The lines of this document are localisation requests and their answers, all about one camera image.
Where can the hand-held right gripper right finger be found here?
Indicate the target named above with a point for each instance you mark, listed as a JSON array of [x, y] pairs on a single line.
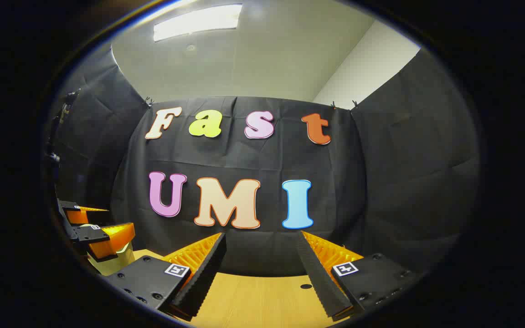
[[319, 278]]

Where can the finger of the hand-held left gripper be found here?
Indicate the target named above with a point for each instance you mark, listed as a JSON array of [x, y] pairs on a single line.
[[91, 234], [73, 212]]

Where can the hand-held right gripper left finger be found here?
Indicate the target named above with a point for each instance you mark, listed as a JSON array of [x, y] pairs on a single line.
[[203, 278]]

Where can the black backdrop cloth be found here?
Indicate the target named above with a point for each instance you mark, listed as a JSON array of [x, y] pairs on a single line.
[[381, 182]]

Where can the wooden desktop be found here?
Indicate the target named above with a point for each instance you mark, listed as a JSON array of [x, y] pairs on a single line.
[[253, 300]]

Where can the green desktop garbage bin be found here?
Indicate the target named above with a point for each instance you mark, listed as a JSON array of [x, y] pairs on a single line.
[[112, 266]]

